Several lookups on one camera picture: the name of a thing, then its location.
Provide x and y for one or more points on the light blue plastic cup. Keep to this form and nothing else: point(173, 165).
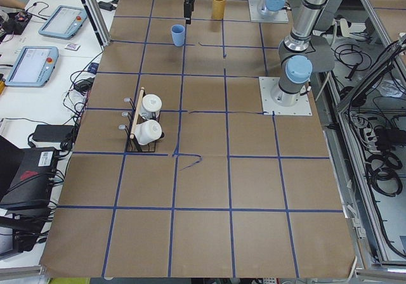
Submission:
point(178, 35)

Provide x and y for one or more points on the bamboo wooden cup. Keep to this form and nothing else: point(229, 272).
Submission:
point(218, 9)

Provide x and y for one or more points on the person forearm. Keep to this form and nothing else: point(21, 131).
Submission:
point(16, 4)

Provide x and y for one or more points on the black power adapter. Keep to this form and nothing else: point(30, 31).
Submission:
point(106, 6)

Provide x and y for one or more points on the white mug left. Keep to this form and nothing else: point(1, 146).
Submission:
point(151, 105)

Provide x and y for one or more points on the white mug with face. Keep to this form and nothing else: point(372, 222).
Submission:
point(148, 132)

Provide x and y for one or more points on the small blue white card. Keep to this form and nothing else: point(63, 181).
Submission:
point(72, 47)

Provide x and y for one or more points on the teach pendant far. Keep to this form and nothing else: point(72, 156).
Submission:
point(64, 22)

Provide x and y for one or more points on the teach pendant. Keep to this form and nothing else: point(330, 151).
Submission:
point(64, 22)
point(33, 67)

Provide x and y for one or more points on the grey office chair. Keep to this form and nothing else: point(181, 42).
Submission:
point(322, 58)

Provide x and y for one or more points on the teach pendant near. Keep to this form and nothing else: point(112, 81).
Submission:
point(33, 67)

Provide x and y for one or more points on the black power brick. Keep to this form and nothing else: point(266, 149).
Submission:
point(52, 133)

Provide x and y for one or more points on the black laptop computer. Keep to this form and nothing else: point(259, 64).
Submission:
point(26, 176)

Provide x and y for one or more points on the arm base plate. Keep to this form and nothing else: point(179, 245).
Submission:
point(280, 17)
point(276, 102)

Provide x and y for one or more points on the aluminium frame post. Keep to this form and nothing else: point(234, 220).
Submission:
point(97, 22)

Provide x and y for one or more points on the black wire mug rack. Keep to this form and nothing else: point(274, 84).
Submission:
point(134, 119)

